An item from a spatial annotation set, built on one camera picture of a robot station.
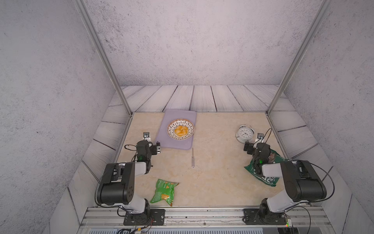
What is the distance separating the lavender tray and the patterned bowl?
1 centimetres

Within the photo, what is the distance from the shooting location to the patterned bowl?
3.49ft

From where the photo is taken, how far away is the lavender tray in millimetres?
1036
